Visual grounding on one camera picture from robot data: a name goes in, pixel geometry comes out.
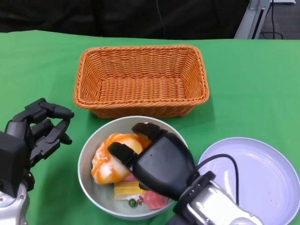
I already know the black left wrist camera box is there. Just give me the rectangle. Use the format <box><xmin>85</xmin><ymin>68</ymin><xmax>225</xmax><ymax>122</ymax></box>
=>
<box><xmin>0</xmin><ymin>130</ymin><xmax>32</xmax><ymax>191</ymax></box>

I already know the salmon pink cake slice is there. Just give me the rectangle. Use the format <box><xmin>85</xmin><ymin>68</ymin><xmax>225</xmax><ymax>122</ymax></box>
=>
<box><xmin>142</xmin><ymin>190</ymin><xmax>169</xmax><ymax>211</ymax></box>

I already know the orange wicker basket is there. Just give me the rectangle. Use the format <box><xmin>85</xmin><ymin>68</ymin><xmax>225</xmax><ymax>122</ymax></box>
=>
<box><xmin>73</xmin><ymin>45</ymin><xmax>210</xmax><ymax>119</ymax></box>

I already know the black floor cable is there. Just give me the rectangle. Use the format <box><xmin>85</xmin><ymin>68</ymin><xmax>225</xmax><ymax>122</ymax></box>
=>
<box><xmin>260</xmin><ymin>0</ymin><xmax>284</xmax><ymax>40</ymax></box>

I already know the green tablecloth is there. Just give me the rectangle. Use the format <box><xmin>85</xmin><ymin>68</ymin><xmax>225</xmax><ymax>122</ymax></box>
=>
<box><xmin>0</xmin><ymin>30</ymin><xmax>300</xmax><ymax>225</ymax></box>

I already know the grey metal frame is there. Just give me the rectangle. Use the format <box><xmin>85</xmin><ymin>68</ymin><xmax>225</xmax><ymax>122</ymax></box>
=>
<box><xmin>233</xmin><ymin>0</ymin><xmax>296</xmax><ymax>40</ymax></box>

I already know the pale green bowl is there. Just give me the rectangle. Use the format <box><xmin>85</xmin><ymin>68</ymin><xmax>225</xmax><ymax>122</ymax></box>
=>
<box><xmin>77</xmin><ymin>116</ymin><xmax>190</xmax><ymax>220</ymax></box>

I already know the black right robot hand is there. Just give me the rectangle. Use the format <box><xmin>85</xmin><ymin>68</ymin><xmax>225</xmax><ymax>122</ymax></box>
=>
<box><xmin>107</xmin><ymin>122</ymin><xmax>200</xmax><ymax>202</ymax></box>

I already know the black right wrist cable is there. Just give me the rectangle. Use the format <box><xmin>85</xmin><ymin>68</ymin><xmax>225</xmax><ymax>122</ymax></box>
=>
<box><xmin>194</xmin><ymin>153</ymin><xmax>241</xmax><ymax>204</ymax></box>

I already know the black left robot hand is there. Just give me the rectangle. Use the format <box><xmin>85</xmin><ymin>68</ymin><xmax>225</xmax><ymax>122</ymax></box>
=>
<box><xmin>6</xmin><ymin>97</ymin><xmax>75</xmax><ymax>168</ymax></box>

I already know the yellow cake slice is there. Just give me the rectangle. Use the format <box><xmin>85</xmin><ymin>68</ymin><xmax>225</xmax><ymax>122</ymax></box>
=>
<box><xmin>113</xmin><ymin>181</ymin><xmax>146</xmax><ymax>207</ymax></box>

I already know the magenta pink cake slice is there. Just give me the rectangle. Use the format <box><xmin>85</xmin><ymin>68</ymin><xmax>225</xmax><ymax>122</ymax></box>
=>
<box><xmin>123</xmin><ymin>174</ymin><xmax>139</xmax><ymax>183</ymax></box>

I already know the thin black hanging cable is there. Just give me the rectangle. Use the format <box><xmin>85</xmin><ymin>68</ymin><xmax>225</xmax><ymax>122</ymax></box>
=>
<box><xmin>155</xmin><ymin>0</ymin><xmax>165</xmax><ymax>38</ymax></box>

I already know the black backdrop cloth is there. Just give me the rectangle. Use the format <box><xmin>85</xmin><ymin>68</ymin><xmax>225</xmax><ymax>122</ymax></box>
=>
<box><xmin>0</xmin><ymin>0</ymin><xmax>249</xmax><ymax>40</ymax></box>

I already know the lavender plate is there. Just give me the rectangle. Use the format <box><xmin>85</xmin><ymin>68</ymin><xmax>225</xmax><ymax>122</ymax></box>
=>
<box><xmin>198</xmin><ymin>137</ymin><xmax>300</xmax><ymax>225</ymax></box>

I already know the orange white twisted bread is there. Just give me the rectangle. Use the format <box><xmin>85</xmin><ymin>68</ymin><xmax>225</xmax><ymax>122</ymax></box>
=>
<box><xmin>135</xmin><ymin>132</ymin><xmax>152</xmax><ymax>147</ymax></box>
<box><xmin>91</xmin><ymin>133</ymin><xmax>144</xmax><ymax>186</ymax></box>

